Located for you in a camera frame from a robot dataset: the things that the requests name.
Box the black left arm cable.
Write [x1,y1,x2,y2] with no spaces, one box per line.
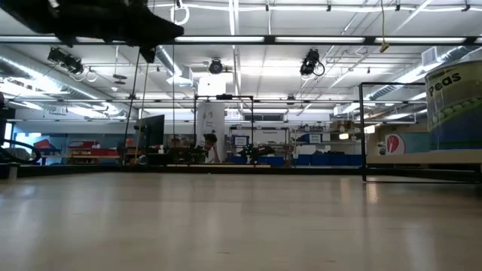
[0,139,43,164]

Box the light wooden shelf board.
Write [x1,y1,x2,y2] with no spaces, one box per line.
[365,149,482,165]

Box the silver ventilation duct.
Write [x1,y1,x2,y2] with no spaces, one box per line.
[150,44,184,78]

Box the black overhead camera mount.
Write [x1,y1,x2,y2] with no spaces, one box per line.
[47,47,85,75]
[299,47,326,78]

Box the white cable loop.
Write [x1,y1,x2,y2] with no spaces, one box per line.
[169,0,191,27]

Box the black background rig frame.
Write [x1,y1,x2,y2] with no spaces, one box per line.
[194,93,255,166]

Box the peas label can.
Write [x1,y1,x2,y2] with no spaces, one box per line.
[424,60,482,152]

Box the person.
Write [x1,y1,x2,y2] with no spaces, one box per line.
[203,132,222,164]

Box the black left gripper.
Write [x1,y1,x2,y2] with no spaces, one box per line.
[48,0,186,65]

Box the black hanging cable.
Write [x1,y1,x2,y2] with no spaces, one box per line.
[123,47,142,166]

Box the black metal shelf frame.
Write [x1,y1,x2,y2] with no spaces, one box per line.
[358,81,482,184]

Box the black monitor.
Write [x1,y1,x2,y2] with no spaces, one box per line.
[137,114,166,150]

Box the white pillar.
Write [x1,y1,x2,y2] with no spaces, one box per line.
[196,102,227,163]

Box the red tool cart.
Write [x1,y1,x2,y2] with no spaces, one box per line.
[66,140,121,165]

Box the yellow hanging cable with plug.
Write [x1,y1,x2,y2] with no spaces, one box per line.
[380,0,392,54]

